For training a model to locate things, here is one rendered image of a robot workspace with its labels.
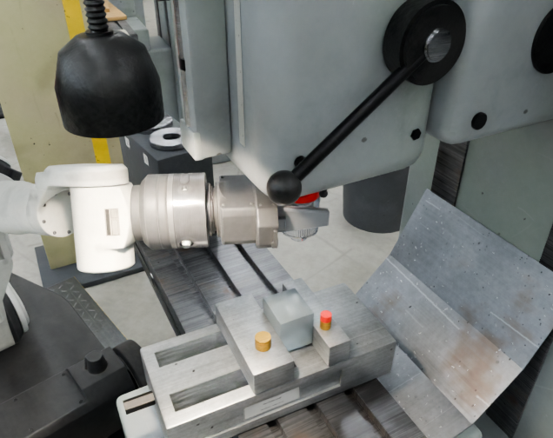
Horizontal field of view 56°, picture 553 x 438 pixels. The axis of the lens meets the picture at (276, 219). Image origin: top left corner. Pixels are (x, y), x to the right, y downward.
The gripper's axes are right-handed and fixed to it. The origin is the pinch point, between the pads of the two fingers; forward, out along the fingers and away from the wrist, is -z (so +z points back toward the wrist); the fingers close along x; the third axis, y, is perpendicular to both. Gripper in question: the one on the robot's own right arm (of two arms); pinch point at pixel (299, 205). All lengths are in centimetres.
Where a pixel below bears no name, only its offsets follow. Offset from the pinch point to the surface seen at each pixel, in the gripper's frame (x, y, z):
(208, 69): -5.9, -18.4, 9.7
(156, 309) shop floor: 119, 125, 42
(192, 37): -6.3, -21.3, 10.8
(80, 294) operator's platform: 85, 85, 59
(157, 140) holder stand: 46, 12, 22
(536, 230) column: 7.3, 10.9, -37.0
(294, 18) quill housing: -11.7, -24.0, 2.9
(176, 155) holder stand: 41.7, 13.2, 18.2
